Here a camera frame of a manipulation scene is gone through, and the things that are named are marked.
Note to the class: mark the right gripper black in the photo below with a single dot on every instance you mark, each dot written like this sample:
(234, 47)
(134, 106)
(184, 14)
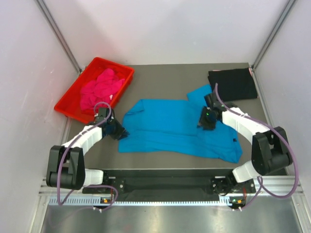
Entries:
(203, 123)

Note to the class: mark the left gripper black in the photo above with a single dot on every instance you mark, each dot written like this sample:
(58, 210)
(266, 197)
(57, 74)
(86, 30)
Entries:
(121, 132)

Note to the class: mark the blue t shirt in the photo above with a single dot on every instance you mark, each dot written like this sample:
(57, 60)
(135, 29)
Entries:
(172, 125)

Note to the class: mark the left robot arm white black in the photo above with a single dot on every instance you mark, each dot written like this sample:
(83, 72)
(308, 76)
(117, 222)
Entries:
(66, 162)

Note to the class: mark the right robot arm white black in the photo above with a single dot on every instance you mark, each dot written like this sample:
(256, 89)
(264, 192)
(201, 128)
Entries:
(268, 151)

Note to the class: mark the pink t shirt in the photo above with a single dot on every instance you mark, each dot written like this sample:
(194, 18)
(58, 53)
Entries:
(101, 89)

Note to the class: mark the folded black t shirt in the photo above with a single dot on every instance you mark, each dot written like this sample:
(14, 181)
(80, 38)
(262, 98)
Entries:
(233, 84)

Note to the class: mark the red plastic bin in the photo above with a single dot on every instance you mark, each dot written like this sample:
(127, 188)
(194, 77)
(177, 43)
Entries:
(69, 104)

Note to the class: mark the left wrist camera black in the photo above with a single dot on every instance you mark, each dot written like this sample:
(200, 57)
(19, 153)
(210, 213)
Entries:
(104, 113)

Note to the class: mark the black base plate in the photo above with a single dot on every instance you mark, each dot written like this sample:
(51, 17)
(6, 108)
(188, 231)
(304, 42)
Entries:
(207, 184)

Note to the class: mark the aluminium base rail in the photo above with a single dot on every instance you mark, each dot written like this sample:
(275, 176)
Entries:
(278, 185)

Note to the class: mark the right corner aluminium post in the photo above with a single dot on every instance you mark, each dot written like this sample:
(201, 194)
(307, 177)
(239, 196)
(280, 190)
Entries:
(273, 33)

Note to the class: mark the corner aluminium post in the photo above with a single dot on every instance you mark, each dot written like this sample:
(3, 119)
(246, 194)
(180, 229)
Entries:
(273, 33)
(58, 34)

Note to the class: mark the left corner aluminium post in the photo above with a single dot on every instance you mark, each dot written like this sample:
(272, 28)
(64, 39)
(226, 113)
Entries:
(58, 34)

